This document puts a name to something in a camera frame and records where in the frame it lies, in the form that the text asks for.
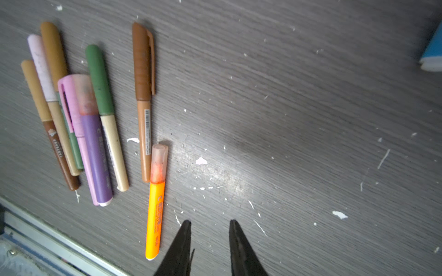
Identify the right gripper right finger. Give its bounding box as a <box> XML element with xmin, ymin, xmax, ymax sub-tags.
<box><xmin>229</xmin><ymin>220</ymin><xmax>268</xmax><ymax>276</ymax></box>

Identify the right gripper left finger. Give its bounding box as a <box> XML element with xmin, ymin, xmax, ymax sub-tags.
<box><xmin>154</xmin><ymin>220</ymin><xmax>193</xmax><ymax>276</ymax></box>

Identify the orange highlighter pen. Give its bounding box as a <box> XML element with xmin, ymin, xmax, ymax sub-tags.
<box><xmin>145</xmin><ymin>144</ymin><xmax>169</xmax><ymax>261</ymax></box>

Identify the brown cap beige pen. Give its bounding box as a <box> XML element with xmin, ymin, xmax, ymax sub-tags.
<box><xmin>132</xmin><ymin>22</ymin><xmax>155</xmax><ymax>183</ymax></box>

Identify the green cap beige pen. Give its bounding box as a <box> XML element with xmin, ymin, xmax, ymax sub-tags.
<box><xmin>85</xmin><ymin>44</ymin><xmax>130</xmax><ymax>192</ymax></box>

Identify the blue highlighter pen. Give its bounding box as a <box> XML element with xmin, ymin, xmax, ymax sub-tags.
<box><xmin>419</xmin><ymin>23</ymin><xmax>442</xmax><ymax>72</ymax></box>

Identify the purple highlighter pen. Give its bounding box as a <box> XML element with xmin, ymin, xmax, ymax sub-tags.
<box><xmin>73</xmin><ymin>74</ymin><xmax>113</xmax><ymax>207</ymax></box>

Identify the pink slim pen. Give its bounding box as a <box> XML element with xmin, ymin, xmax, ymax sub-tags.
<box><xmin>58</xmin><ymin>75</ymin><xmax>99</xmax><ymax>206</ymax></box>

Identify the gold cap green pen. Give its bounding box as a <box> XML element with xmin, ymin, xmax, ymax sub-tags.
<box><xmin>40</xmin><ymin>21</ymin><xmax>84</xmax><ymax>176</ymax></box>

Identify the tan cap brown pen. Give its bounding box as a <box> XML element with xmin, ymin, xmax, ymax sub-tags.
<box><xmin>21</xmin><ymin>60</ymin><xmax>80</xmax><ymax>191</ymax></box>

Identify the pale pink cap tan pen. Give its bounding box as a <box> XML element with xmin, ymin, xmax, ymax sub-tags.
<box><xmin>27</xmin><ymin>34</ymin><xmax>81</xmax><ymax>177</ymax></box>

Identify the aluminium front rail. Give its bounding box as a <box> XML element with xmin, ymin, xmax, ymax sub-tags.
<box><xmin>1</xmin><ymin>197</ymin><xmax>127</xmax><ymax>276</ymax></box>

